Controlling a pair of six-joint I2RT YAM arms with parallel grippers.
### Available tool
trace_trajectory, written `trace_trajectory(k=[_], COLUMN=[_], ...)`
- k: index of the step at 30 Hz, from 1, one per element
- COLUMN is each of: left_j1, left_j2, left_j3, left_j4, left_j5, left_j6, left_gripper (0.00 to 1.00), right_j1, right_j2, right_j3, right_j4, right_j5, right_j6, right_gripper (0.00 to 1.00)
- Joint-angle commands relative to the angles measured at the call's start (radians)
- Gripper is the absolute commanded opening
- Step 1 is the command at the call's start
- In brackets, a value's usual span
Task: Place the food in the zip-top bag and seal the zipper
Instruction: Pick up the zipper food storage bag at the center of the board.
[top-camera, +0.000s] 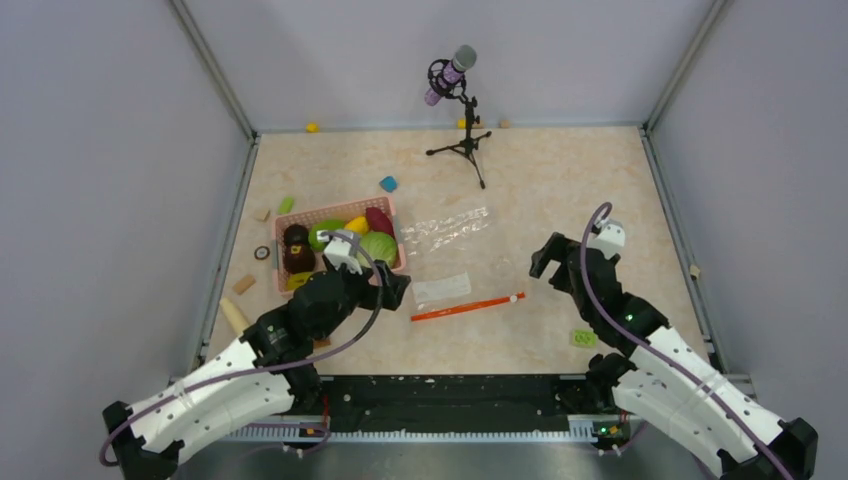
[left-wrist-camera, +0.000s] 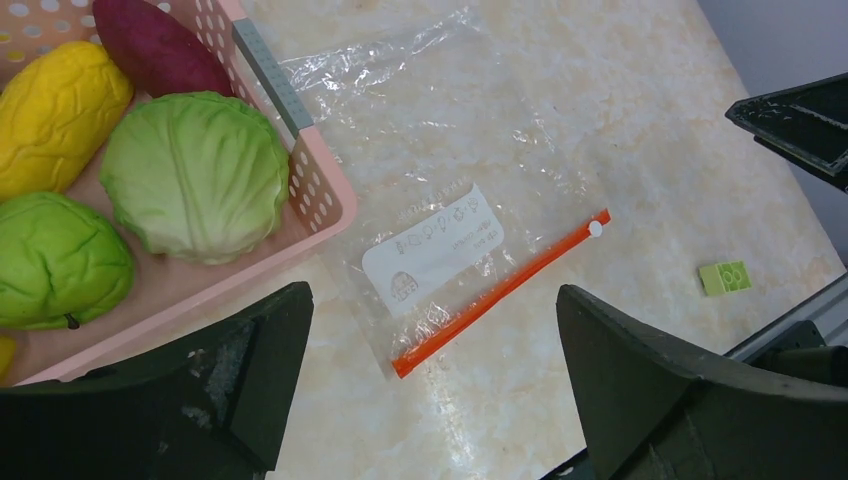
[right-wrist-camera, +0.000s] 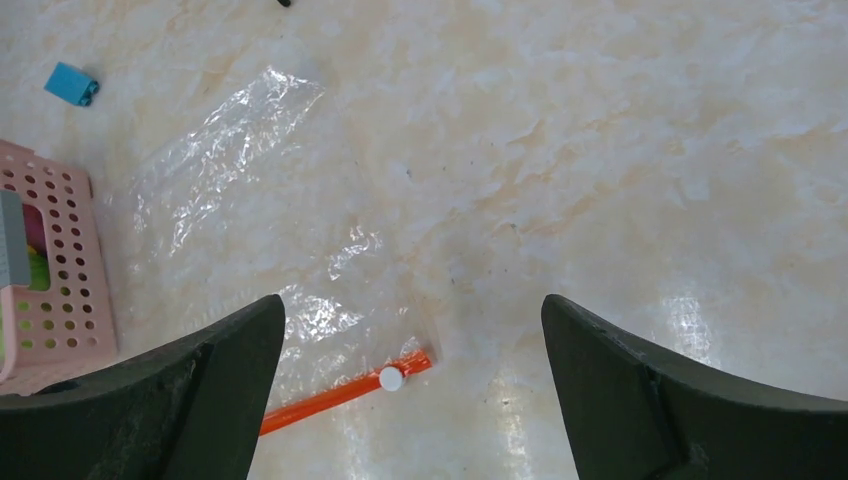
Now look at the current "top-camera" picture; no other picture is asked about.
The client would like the green cabbage toy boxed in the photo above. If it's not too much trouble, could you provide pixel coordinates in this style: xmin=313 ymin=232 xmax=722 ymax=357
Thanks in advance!
xmin=359 ymin=231 xmax=398 ymax=267

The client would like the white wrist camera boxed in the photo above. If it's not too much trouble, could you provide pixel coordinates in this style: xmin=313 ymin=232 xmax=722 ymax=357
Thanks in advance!
xmin=316 ymin=229 xmax=362 ymax=275
xmin=587 ymin=218 xmax=626 ymax=260

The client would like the clear zip top bag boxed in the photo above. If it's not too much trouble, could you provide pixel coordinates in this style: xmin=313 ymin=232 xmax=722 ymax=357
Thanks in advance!
xmin=400 ymin=206 xmax=526 ymax=322

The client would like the wooden rectangular block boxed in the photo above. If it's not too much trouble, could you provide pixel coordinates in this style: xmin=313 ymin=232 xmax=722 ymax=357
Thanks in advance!
xmin=232 ymin=274 xmax=256 ymax=296

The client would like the brown bear chocolate toy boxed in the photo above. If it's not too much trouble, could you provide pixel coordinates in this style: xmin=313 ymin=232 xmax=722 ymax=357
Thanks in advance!
xmin=283 ymin=243 xmax=316 ymax=275

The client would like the wooden cylinder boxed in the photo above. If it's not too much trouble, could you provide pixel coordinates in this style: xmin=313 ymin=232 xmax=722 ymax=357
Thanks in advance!
xmin=219 ymin=297 xmax=250 ymax=337

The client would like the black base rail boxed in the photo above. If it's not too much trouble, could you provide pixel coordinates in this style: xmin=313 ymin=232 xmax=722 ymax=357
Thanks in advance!
xmin=284 ymin=374 xmax=627 ymax=434

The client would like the green pepper toy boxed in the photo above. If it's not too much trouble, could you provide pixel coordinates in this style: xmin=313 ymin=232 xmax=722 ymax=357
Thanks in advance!
xmin=307 ymin=219 xmax=348 ymax=253

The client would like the dark brown round toy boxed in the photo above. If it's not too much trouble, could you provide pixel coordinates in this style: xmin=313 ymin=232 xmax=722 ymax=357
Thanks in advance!
xmin=283 ymin=224 xmax=310 ymax=246

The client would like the green lego brick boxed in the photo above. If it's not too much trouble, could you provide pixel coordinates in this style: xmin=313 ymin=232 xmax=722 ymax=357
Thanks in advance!
xmin=570 ymin=329 xmax=598 ymax=349

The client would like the green block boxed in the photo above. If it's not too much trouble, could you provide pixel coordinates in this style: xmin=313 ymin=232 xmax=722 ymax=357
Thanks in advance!
xmin=277 ymin=196 xmax=294 ymax=215

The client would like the small wooden cube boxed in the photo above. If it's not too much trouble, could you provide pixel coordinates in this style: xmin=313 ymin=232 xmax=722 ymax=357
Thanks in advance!
xmin=253 ymin=208 xmax=270 ymax=222

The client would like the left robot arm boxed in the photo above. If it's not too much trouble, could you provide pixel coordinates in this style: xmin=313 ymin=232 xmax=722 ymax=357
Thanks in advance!
xmin=98 ymin=262 xmax=411 ymax=479

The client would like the blue block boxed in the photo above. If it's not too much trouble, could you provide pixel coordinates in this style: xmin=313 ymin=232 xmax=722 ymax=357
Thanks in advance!
xmin=378 ymin=176 xmax=398 ymax=193

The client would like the yellow mango toy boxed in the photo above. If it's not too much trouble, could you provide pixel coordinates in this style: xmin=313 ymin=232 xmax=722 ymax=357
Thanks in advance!
xmin=344 ymin=216 xmax=370 ymax=236

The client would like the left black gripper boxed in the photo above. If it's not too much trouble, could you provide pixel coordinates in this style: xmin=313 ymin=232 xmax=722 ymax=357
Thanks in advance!
xmin=314 ymin=258 xmax=410 ymax=341

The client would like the small round ring toy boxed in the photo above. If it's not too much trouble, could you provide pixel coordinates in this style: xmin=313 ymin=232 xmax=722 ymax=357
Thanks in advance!
xmin=254 ymin=245 xmax=271 ymax=260

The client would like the dark red sweet potato toy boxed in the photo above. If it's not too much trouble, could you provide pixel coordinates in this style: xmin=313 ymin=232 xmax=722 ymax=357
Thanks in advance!
xmin=365 ymin=207 xmax=396 ymax=239

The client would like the pink plastic basket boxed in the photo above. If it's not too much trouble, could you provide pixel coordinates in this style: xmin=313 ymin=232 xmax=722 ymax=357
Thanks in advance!
xmin=271 ymin=195 xmax=407 ymax=299

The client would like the microphone on tripod stand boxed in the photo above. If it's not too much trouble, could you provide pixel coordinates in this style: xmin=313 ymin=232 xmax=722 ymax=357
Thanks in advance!
xmin=423 ymin=44 xmax=494 ymax=191

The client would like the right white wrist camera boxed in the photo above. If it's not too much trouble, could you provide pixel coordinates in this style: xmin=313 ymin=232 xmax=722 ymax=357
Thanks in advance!
xmin=587 ymin=218 xmax=626 ymax=260

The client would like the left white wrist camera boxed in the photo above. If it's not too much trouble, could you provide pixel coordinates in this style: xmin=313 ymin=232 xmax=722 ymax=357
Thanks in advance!
xmin=316 ymin=229 xmax=362 ymax=275

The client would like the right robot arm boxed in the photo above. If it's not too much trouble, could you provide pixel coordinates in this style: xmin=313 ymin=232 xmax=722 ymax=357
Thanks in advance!
xmin=529 ymin=233 xmax=818 ymax=479

